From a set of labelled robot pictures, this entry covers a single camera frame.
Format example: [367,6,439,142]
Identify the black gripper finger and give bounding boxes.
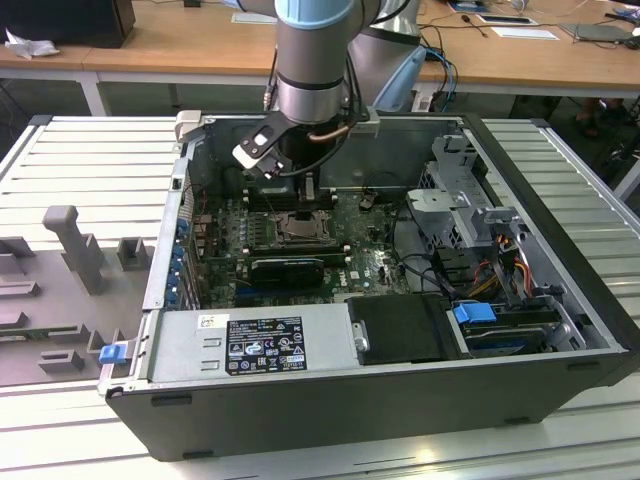
[295,172,324,221]

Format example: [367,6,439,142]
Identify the metal socket cover frame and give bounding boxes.
[277,213,329,242]

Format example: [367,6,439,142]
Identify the black RAM slot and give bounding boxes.
[245,248,351,260]
[248,197,339,211]
[247,187,337,200]
[244,239,344,251]

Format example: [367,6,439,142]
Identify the CPU socket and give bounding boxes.
[273,210,335,245]

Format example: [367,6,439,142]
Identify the blue expansion slot retainer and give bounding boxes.
[168,214,190,309]

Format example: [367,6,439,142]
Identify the black graphics card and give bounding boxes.
[249,257,325,290]

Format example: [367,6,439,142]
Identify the black cylindrical board component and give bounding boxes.
[222,167,246,196]

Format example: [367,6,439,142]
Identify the green motherboard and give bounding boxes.
[192,192,426,309]

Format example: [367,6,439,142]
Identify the black power supply label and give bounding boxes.
[226,315,309,375]

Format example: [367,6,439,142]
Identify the grey metal disk bay cage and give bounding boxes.
[403,133,531,301]

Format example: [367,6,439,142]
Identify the wooden desk white legs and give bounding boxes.
[0,0,640,119]

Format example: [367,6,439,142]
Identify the black plastic shroud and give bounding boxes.
[346,294,454,366]

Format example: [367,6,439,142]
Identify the grey power supply unit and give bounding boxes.
[149,304,359,384]

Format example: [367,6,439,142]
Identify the hard disk in blue carrier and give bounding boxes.
[452,301,549,356]

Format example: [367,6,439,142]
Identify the open black PC case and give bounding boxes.
[97,110,640,464]

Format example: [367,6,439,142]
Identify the white framed tablet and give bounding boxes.
[476,13,539,26]

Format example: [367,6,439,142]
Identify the white paper sheet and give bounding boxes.
[490,25,560,41]

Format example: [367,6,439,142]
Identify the grey parts rack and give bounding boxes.
[0,204,157,387]

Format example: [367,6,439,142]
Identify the black computer tower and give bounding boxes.
[0,0,137,50]

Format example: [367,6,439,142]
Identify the crumpled white paper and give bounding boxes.
[3,27,62,60]

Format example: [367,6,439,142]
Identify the person's feet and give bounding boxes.
[574,97,627,139]

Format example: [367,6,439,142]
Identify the grey flat laptop sleeve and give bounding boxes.
[558,22,637,46]

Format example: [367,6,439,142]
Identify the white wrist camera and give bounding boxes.
[231,124,287,180]

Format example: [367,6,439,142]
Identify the black internal cable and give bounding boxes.
[392,204,454,301]

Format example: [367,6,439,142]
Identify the grey case latch handle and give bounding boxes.
[173,110,204,147]

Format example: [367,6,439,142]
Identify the silver desk cable hatch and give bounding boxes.
[231,12,279,25]

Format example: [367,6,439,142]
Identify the blue cable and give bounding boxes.
[424,45,460,110]

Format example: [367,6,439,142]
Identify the black cable with plug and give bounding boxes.
[460,14,490,39]

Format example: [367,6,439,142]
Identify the red yellow wire bundle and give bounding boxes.
[470,248,532,297]

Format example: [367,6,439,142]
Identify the white frame leg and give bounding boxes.
[612,159,640,204]

